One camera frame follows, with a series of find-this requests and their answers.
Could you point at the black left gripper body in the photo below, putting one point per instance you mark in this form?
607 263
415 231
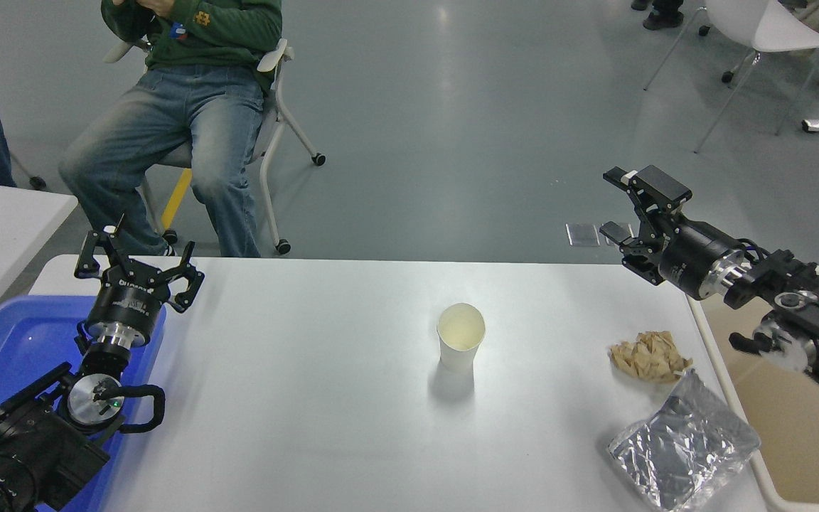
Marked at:
125 302

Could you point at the grey chair leg with caster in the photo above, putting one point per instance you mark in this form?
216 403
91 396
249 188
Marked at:
37 182

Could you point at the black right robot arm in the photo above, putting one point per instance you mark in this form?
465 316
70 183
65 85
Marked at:
807 306

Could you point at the silver floor outlet plate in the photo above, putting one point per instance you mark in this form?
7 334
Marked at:
584 235

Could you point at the white paper cup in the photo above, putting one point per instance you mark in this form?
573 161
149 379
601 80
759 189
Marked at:
459 355

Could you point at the yellow strip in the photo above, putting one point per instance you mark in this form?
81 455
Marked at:
176 199

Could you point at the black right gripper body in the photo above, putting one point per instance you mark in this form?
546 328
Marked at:
694 256

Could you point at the blue id badge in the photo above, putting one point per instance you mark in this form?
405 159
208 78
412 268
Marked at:
179 31

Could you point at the white office chair on casters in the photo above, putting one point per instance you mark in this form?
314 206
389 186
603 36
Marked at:
271 60

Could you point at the tan paper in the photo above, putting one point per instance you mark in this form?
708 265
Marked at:
648 355

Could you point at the blue plastic tray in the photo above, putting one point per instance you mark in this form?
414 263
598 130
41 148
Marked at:
4 348

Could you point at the large pale plastic bin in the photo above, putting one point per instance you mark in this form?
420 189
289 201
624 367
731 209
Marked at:
793 448

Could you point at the white shell chair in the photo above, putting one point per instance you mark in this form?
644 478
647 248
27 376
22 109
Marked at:
772 28

